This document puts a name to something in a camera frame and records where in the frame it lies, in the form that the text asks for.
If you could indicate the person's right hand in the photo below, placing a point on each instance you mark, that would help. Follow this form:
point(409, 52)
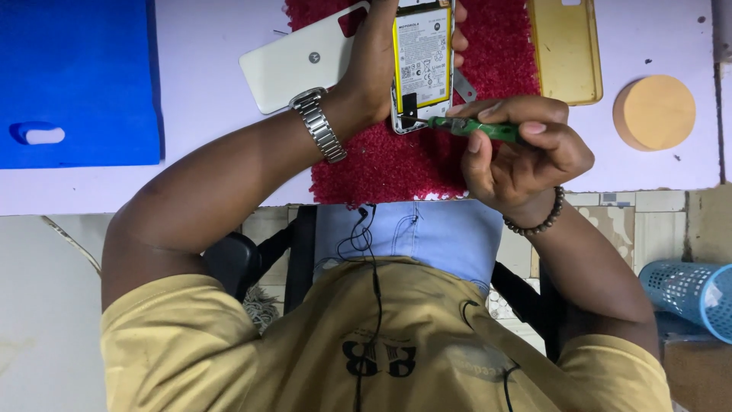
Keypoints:
point(532, 166)

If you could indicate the brown cardboard box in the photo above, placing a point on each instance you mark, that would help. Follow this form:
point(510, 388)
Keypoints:
point(700, 372)

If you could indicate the yellowed clear phone case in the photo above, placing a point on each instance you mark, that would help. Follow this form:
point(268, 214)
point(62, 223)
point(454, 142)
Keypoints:
point(566, 51)

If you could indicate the phone with yellow battery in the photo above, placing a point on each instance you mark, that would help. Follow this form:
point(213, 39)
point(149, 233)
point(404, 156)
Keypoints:
point(423, 57)

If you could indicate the red fuzzy work mat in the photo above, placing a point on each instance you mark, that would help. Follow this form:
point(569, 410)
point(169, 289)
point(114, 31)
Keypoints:
point(400, 166)

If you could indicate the silver metal wristwatch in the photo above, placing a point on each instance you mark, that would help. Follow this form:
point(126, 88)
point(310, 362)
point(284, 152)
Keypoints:
point(320, 123)

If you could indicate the white phone back cover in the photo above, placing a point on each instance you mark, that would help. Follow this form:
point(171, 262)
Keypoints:
point(286, 63)

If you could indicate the person's left fingers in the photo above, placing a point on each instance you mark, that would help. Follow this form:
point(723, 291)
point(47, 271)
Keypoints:
point(460, 37)

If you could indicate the blue carrier bag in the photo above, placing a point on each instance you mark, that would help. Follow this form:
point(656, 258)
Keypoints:
point(80, 68)

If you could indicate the blue mesh plastic basket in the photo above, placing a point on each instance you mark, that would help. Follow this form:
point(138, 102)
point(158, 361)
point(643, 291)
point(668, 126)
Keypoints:
point(683, 294)

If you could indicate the person's mustard yellow shirt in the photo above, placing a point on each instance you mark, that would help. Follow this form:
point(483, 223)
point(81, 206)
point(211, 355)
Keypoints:
point(286, 349)

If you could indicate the person's left hand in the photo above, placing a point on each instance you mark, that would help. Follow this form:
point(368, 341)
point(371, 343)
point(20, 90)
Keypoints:
point(366, 74)

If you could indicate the person's light blue jeans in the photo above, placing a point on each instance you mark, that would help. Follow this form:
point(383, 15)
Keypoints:
point(446, 234)

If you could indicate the round orange sponge disc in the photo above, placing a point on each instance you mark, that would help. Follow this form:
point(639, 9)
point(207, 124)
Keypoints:
point(655, 111)

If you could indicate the grey post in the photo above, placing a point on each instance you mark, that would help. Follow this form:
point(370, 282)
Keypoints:
point(722, 28)

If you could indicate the small grey metal plate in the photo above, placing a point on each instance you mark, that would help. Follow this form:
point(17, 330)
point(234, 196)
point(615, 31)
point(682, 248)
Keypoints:
point(464, 87)

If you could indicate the black chair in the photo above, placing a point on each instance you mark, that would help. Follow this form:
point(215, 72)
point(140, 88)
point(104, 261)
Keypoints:
point(300, 257)

